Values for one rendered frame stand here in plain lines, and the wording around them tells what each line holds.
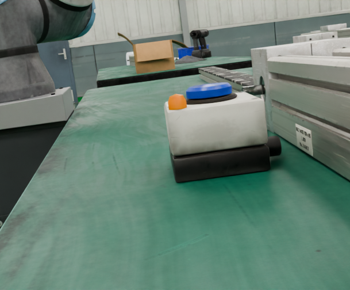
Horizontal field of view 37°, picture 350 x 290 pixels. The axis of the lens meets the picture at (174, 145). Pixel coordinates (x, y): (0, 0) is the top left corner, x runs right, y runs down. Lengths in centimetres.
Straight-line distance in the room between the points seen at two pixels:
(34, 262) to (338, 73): 23
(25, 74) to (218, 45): 1077
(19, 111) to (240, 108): 65
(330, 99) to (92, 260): 21
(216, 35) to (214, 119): 1136
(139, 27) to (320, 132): 1120
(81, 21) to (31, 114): 28
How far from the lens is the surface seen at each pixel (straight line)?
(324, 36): 159
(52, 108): 101
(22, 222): 40
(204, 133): 42
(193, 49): 412
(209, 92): 44
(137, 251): 30
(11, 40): 109
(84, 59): 1154
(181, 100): 42
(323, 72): 41
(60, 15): 116
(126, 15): 1161
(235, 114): 43
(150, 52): 271
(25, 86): 107
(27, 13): 112
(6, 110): 102
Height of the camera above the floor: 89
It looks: 10 degrees down
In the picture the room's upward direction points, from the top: 7 degrees counter-clockwise
